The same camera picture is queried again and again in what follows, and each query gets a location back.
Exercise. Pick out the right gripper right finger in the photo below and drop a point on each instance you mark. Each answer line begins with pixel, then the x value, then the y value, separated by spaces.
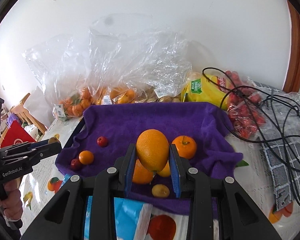
pixel 239 216

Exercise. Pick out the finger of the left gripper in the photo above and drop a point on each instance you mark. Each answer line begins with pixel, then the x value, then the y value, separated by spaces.
pixel 37 154
pixel 43 142

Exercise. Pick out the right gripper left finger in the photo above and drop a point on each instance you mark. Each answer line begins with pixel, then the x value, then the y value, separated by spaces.
pixel 64 215

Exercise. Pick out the small red fruit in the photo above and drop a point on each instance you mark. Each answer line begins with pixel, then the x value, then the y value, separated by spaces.
pixel 76 165
pixel 102 141

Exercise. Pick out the small yellow-green fruit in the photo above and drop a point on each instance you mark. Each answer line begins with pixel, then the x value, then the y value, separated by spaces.
pixel 160 191

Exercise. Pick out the small round orange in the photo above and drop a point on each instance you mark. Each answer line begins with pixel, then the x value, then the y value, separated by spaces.
pixel 141 175

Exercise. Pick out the large stemmed mandarin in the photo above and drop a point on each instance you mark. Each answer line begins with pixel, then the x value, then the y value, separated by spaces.
pixel 186 146

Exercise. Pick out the oval orange kumquat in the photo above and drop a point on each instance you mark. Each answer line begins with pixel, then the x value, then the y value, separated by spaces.
pixel 152 148

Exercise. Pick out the bag of red fruits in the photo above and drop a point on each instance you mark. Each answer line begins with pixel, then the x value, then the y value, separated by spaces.
pixel 242 101

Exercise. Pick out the person's left hand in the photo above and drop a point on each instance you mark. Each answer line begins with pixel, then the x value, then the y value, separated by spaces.
pixel 13 207

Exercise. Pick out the red paper bag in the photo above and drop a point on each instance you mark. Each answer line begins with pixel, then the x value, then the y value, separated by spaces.
pixel 15 135

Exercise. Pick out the wooden chair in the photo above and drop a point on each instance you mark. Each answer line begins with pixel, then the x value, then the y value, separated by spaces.
pixel 25 119

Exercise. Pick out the fruit print tablecloth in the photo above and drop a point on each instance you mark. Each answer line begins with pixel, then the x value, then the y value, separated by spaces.
pixel 254 178

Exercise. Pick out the white plastic bag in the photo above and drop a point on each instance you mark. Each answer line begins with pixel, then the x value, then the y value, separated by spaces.
pixel 38 107

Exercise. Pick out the purple towel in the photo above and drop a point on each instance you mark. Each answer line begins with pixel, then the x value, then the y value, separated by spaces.
pixel 207 124

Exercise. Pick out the blue tissue pack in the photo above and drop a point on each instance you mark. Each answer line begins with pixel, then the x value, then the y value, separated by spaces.
pixel 131 218

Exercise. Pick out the grey checked packaged cloth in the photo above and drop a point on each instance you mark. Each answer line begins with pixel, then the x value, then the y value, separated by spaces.
pixel 280 138

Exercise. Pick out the bag of mandarins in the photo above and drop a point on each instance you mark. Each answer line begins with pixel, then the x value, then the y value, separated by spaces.
pixel 71 73

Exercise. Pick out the bag of oranges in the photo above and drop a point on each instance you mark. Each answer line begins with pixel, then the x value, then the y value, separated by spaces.
pixel 131 51

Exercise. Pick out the yellow snack bag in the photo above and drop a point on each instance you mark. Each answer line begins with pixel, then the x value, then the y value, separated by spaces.
pixel 198 88

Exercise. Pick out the brown door frame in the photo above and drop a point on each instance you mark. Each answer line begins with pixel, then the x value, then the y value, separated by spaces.
pixel 292 81

